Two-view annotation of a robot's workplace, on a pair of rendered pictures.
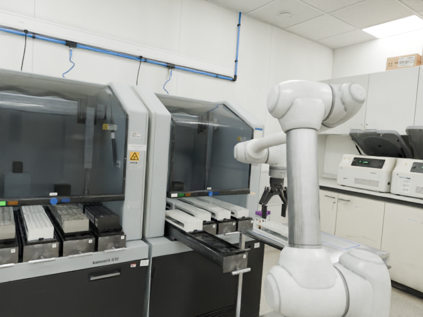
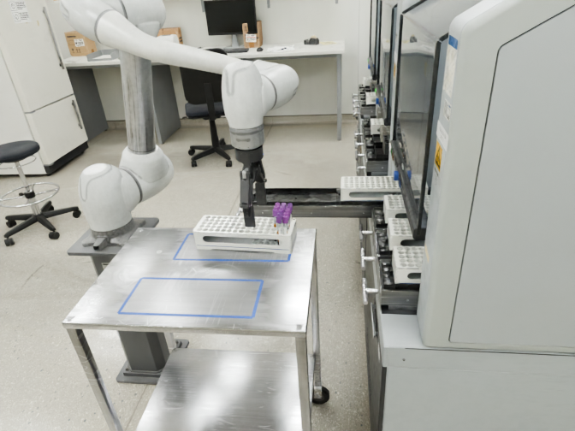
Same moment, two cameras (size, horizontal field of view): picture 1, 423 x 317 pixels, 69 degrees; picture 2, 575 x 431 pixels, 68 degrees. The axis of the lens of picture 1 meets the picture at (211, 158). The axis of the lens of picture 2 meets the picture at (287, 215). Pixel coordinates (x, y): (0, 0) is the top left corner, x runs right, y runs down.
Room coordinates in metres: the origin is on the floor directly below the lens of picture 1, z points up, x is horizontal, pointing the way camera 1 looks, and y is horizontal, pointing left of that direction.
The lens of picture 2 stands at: (2.43, -1.07, 1.52)
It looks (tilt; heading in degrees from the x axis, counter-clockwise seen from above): 29 degrees down; 134
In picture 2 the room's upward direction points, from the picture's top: 4 degrees counter-clockwise
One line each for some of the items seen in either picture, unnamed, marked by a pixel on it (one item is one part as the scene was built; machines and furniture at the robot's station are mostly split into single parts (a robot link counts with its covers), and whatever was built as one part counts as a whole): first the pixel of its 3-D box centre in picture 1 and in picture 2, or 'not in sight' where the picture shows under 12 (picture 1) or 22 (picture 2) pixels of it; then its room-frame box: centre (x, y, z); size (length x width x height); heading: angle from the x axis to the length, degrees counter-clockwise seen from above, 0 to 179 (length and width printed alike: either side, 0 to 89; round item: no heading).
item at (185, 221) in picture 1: (181, 221); (382, 190); (1.74, 0.15, 0.83); 0.30 x 0.10 x 0.06; 35
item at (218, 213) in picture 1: (211, 211); (440, 235); (2.04, -0.02, 0.83); 0.30 x 0.10 x 0.06; 35
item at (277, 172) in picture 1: (277, 172); (247, 135); (1.61, -0.35, 1.16); 0.09 x 0.09 x 0.06
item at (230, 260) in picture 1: (197, 239); (332, 203); (1.60, 0.04, 0.78); 0.73 x 0.14 x 0.09; 35
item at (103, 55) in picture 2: not in sight; (106, 55); (-2.13, 1.15, 0.93); 0.35 x 0.26 x 0.06; 129
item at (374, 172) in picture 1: (376, 160); not in sight; (3.44, -1.84, 1.22); 0.62 x 0.56 x 0.64; 123
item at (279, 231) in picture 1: (277, 232); (246, 233); (1.58, -0.37, 0.85); 0.30 x 0.10 x 0.06; 31
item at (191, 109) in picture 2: not in sight; (211, 104); (-0.78, 1.38, 0.52); 0.64 x 0.60 x 1.05; 145
